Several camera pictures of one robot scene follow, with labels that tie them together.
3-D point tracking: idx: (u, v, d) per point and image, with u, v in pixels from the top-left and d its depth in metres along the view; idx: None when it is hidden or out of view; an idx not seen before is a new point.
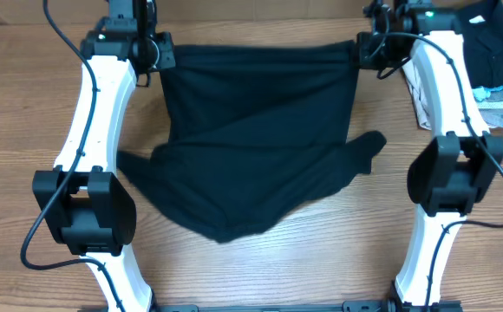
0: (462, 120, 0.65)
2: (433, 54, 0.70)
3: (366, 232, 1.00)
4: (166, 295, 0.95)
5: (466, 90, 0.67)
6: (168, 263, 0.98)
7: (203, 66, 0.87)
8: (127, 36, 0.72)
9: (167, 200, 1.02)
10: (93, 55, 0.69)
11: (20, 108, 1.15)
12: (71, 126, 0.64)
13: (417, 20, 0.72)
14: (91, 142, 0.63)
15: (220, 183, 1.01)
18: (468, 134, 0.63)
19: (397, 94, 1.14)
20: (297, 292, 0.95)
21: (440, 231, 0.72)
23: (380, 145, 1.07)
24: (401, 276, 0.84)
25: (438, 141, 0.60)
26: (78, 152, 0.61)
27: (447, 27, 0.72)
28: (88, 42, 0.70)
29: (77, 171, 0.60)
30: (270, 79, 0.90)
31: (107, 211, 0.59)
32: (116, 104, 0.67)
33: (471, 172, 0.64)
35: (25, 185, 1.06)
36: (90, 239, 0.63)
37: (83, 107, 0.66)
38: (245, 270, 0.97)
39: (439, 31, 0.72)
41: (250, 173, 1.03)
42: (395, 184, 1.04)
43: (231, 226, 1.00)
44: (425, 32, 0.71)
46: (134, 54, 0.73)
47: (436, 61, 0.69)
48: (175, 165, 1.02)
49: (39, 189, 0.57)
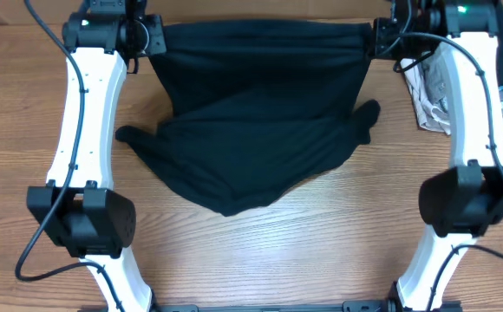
0: (488, 146, 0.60)
2: (461, 62, 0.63)
3: (366, 232, 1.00)
4: (167, 295, 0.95)
5: (494, 109, 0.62)
6: (168, 263, 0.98)
7: (199, 43, 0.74)
8: (114, 20, 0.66)
9: (174, 175, 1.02)
10: (78, 48, 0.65)
11: (20, 108, 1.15)
12: (62, 132, 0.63)
13: (447, 14, 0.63)
14: (82, 152, 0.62)
15: (226, 158, 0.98)
18: (493, 165, 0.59)
19: (397, 94, 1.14)
20: (297, 292, 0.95)
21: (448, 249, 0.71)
23: (374, 116, 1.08)
24: (404, 281, 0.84)
25: (459, 173, 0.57)
26: (70, 165, 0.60)
27: (481, 27, 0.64)
28: (72, 30, 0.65)
29: (72, 186, 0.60)
30: (275, 61, 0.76)
31: (107, 224, 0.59)
32: (106, 106, 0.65)
33: (489, 198, 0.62)
35: (25, 185, 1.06)
36: (90, 244, 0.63)
37: (74, 108, 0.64)
38: (245, 270, 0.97)
39: (471, 33, 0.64)
41: (256, 147, 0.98)
42: (395, 184, 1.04)
43: (238, 199, 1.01)
44: (454, 33, 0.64)
46: (122, 39, 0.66)
47: (465, 73, 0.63)
48: (180, 141, 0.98)
49: (34, 204, 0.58)
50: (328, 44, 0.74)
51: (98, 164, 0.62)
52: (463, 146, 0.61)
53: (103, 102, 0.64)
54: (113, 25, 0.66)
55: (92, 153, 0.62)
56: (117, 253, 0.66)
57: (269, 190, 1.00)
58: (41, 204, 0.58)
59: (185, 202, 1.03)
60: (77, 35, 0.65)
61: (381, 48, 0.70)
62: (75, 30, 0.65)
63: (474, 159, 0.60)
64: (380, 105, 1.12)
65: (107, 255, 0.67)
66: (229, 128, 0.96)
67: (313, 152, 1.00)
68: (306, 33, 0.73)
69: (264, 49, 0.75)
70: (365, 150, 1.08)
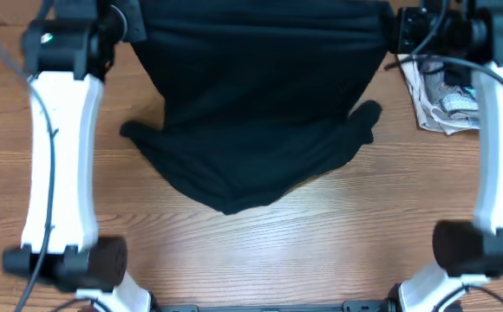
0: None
2: None
3: (366, 233, 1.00)
4: (167, 296, 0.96)
5: None
6: (168, 263, 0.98)
7: (181, 23, 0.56)
8: (81, 29, 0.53)
9: (177, 172, 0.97)
10: (42, 73, 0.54)
11: (19, 109, 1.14)
12: (35, 182, 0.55)
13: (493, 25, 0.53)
14: (57, 210, 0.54)
15: (228, 156, 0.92)
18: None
19: (397, 93, 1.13)
20: (297, 292, 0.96)
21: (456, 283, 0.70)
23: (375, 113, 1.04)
24: (407, 291, 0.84)
25: (486, 244, 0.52)
26: (47, 226, 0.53)
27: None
28: (29, 47, 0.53)
29: (49, 251, 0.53)
30: (277, 48, 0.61)
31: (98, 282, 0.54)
32: (76, 145, 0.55)
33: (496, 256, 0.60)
35: (25, 185, 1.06)
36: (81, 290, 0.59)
37: (45, 152, 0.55)
38: (244, 269, 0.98)
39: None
41: (256, 146, 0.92)
42: (395, 184, 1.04)
43: (238, 198, 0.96)
44: (499, 57, 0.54)
46: (94, 51, 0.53)
47: None
48: (181, 137, 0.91)
49: (11, 265, 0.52)
50: (340, 26, 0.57)
51: (76, 211, 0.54)
52: (493, 204, 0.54)
53: (75, 144, 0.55)
54: (81, 35, 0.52)
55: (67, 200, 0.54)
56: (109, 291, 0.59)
57: (274, 185, 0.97)
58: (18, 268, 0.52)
59: (185, 202, 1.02)
60: (39, 51, 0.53)
61: (406, 42, 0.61)
62: (36, 44, 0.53)
63: None
64: (380, 105, 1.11)
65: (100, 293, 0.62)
66: (228, 116, 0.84)
67: (316, 152, 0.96)
68: (308, 10, 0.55)
69: (265, 37, 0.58)
70: (366, 151, 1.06)
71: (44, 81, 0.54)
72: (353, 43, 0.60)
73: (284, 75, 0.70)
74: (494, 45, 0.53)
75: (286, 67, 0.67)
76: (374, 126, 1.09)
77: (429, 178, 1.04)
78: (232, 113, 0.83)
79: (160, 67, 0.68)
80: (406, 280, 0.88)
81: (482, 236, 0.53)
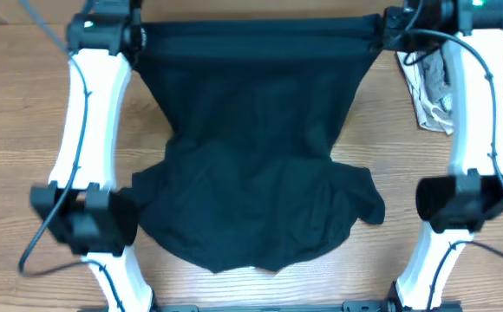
0: (490, 153, 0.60)
2: (469, 62, 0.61)
3: (367, 233, 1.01)
4: (166, 296, 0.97)
5: (500, 111, 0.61)
6: (168, 263, 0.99)
7: (171, 32, 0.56)
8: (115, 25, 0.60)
9: (160, 220, 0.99)
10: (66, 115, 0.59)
11: (20, 108, 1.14)
12: (57, 157, 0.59)
13: (459, 4, 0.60)
14: (87, 150, 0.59)
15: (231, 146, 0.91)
18: (493, 172, 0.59)
19: (397, 94, 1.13)
20: (297, 292, 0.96)
21: (489, 163, 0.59)
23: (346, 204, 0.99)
24: (404, 279, 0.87)
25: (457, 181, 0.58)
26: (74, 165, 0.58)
27: (495, 25, 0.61)
28: (74, 33, 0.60)
29: (74, 186, 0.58)
30: (264, 38, 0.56)
31: (108, 220, 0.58)
32: (114, 96, 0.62)
33: (485, 198, 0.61)
35: (25, 186, 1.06)
36: (90, 242, 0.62)
37: (72, 128, 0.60)
38: (246, 270, 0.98)
39: (483, 28, 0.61)
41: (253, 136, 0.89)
42: (395, 183, 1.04)
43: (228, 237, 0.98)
44: (466, 31, 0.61)
46: (124, 42, 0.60)
47: (472, 77, 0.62)
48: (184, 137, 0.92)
49: (91, 205, 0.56)
50: (336, 28, 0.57)
51: (103, 161, 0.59)
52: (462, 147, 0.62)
53: (109, 96, 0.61)
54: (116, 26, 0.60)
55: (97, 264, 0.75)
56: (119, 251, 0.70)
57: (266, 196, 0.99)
58: (42, 205, 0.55)
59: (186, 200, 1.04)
60: (82, 34, 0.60)
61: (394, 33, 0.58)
62: (80, 29, 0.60)
63: (474, 169, 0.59)
64: (380, 105, 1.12)
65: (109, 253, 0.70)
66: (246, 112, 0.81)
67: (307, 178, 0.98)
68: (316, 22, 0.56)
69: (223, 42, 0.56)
70: (365, 149, 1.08)
71: (84, 54, 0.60)
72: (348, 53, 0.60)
73: (291, 58, 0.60)
74: (460, 17, 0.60)
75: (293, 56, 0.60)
76: (373, 126, 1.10)
77: (427, 177, 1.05)
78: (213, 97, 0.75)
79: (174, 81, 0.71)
80: (401, 276, 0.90)
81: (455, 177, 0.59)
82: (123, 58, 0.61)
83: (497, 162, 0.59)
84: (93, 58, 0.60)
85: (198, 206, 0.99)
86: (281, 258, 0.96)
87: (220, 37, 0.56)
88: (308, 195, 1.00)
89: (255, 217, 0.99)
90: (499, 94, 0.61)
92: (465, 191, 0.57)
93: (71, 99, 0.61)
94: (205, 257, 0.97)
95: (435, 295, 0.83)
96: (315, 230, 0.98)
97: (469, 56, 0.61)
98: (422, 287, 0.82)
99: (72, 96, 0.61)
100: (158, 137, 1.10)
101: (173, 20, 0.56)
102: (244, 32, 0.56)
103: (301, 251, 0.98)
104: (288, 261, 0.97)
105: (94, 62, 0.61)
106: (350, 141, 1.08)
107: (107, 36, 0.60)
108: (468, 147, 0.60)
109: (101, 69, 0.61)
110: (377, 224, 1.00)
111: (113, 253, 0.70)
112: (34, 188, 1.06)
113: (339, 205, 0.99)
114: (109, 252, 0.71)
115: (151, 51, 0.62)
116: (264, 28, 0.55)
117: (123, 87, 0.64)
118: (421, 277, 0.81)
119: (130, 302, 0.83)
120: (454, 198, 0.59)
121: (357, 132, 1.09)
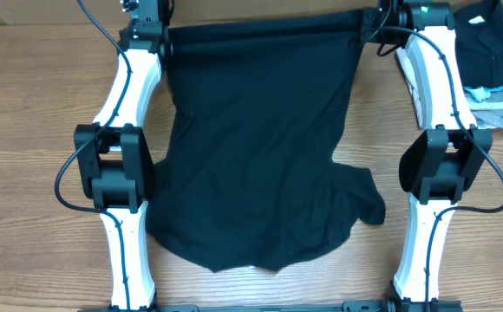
0: (452, 113, 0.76)
2: (425, 48, 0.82)
3: (366, 233, 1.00)
4: (166, 295, 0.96)
5: (456, 85, 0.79)
6: (168, 263, 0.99)
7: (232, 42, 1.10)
8: (157, 37, 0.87)
9: (166, 209, 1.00)
10: (113, 92, 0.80)
11: (20, 108, 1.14)
12: (100, 112, 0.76)
13: (413, 16, 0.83)
14: (124, 107, 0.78)
15: (250, 118, 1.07)
18: (457, 126, 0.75)
19: (397, 94, 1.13)
20: (297, 292, 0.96)
21: (453, 120, 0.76)
23: (349, 202, 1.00)
24: (399, 273, 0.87)
25: (427, 135, 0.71)
26: (113, 113, 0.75)
27: (441, 22, 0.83)
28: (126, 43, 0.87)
29: (111, 127, 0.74)
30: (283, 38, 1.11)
31: (137, 161, 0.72)
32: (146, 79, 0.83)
33: (459, 164, 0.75)
35: (25, 185, 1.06)
36: (119, 189, 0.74)
37: (114, 96, 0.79)
38: (245, 270, 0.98)
39: (433, 26, 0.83)
41: (273, 102, 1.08)
42: (395, 184, 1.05)
43: (230, 227, 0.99)
44: (420, 28, 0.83)
46: (162, 52, 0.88)
47: (430, 59, 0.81)
48: (209, 107, 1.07)
49: (126, 140, 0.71)
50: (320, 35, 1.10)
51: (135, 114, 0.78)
52: (430, 116, 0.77)
53: (144, 77, 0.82)
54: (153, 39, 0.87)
55: (113, 230, 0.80)
56: (137, 205, 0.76)
57: (271, 187, 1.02)
58: (84, 141, 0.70)
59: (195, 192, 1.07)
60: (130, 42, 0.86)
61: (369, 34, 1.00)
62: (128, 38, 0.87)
63: (441, 126, 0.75)
64: (381, 105, 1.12)
65: (127, 209, 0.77)
66: (269, 75, 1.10)
67: (312, 170, 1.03)
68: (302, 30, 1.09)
69: (258, 46, 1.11)
70: (366, 150, 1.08)
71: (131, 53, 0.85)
72: (330, 48, 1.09)
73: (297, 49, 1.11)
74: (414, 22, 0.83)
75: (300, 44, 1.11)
76: (373, 126, 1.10)
77: None
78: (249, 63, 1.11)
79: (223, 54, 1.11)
80: (396, 274, 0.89)
81: (425, 132, 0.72)
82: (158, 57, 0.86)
83: (459, 120, 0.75)
84: (137, 55, 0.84)
85: (199, 202, 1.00)
86: (281, 258, 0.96)
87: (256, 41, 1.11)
88: (309, 196, 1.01)
89: (256, 217, 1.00)
90: (453, 69, 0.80)
92: (437, 141, 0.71)
93: (117, 77, 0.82)
94: (205, 249, 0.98)
95: (432, 284, 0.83)
96: (315, 230, 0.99)
97: (426, 46, 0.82)
98: (418, 272, 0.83)
99: (118, 77, 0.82)
100: (160, 137, 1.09)
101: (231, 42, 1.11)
102: (270, 39, 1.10)
103: (301, 251, 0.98)
104: (288, 261, 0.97)
105: (138, 55, 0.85)
106: (350, 142, 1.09)
107: (146, 43, 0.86)
108: (434, 111, 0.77)
109: (141, 60, 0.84)
110: (378, 224, 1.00)
111: (131, 209, 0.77)
112: (33, 188, 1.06)
113: (340, 205, 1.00)
114: (128, 208, 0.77)
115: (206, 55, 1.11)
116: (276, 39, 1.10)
117: (153, 82, 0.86)
118: (414, 260, 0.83)
119: (134, 282, 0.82)
120: (431, 149, 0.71)
121: (358, 133, 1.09)
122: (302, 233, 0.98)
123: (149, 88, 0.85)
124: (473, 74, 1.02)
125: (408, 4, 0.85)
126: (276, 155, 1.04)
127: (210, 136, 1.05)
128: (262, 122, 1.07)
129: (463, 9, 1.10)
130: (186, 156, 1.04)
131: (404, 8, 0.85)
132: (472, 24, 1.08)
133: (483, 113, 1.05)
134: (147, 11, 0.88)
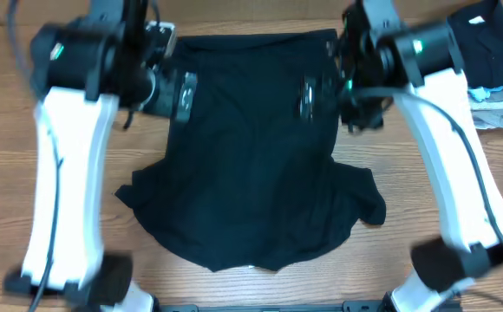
0: (486, 218, 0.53)
2: (433, 116, 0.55)
3: (366, 232, 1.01)
4: (167, 295, 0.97)
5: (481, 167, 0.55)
6: (167, 263, 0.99)
7: (230, 48, 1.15)
8: (101, 40, 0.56)
9: (165, 209, 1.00)
10: (44, 198, 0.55)
11: (20, 108, 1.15)
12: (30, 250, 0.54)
13: (398, 52, 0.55)
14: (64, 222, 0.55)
15: (248, 117, 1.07)
18: (495, 241, 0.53)
19: None
20: (297, 292, 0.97)
21: (488, 229, 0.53)
23: (347, 204, 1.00)
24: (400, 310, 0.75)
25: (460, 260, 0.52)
26: (47, 263, 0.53)
27: (444, 64, 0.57)
28: (38, 70, 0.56)
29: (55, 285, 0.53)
30: (278, 45, 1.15)
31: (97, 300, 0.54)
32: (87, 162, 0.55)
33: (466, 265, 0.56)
35: (25, 185, 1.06)
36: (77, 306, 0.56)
37: (48, 203, 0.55)
38: (245, 269, 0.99)
39: (435, 77, 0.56)
41: (271, 104, 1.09)
42: (395, 183, 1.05)
43: (227, 226, 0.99)
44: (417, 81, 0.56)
46: (109, 64, 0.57)
47: (439, 130, 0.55)
48: (206, 107, 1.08)
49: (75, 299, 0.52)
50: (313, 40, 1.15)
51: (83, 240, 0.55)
52: (457, 225, 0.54)
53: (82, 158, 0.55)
54: (91, 49, 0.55)
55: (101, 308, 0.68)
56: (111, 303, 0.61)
57: (270, 187, 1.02)
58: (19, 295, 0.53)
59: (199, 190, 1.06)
60: (48, 64, 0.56)
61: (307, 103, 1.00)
62: (46, 55, 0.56)
63: (477, 243, 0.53)
64: None
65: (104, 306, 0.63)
66: (264, 78, 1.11)
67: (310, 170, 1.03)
68: (296, 37, 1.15)
69: (255, 51, 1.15)
70: (366, 151, 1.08)
71: (53, 98, 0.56)
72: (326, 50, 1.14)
73: (292, 53, 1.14)
74: (405, 70, 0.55)
75: (296, 49, 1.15)
76: None
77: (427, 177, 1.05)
78: (244, 68, 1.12)
79: (218, 60, 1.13)
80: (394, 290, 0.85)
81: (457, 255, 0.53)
82: (101, 100, 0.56)
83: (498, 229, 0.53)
84: (63, 100, 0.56)
85: (199, 202, 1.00)
86: (281, 258, 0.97)
87: (253, 46, 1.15)
88: (308, 196, 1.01)
89: (254, 217, 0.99)
90: (473, 143, 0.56)
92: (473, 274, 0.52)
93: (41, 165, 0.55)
94: (205, 248, 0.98)
95: None
96: (315, 230, 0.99)
97: (433, 113, 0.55)
98: None
99: (42, 164, 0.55)
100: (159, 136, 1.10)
101: (228, 48, 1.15)
102: (266, 45, 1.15)
103: (301, 251, 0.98)
104: (288, 261, 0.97)
105: (63, 107, 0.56)
106: (350, 142, 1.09)
107: (83, 74, 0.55)
108: (462, 220, 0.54)
109: (75, 114, 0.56)
110: (378, 224, 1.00)
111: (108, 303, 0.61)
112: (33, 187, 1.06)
113: (340, 205, 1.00)
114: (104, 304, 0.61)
115: (206, 59, 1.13)
116: (272, 44, 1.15)
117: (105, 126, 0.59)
118: None
119: None
120: (455, 276, 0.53)
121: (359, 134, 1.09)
122: (301, 232, 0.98)
123: (98, 159, 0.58)
124: (473, 74, 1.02)
125: (390, 38, 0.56)
126: (274, 156, 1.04)
127: (208, 135, 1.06)
128: (259, 122, 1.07)
129: (463, 10, 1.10)
130: (186, 156, 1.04)
131: (383, 43, 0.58)
132: (471, 24, 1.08)
133: (483, 113, 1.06)
134: (105, 7, 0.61)
